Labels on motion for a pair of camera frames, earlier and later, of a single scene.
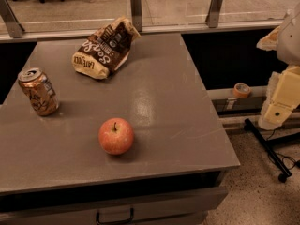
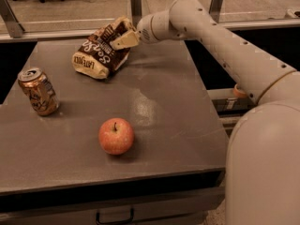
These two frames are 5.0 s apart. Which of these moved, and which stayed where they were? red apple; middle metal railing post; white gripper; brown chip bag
Moved: white gripper
Stayed: brown chip bag; red apple; middle metal railing post
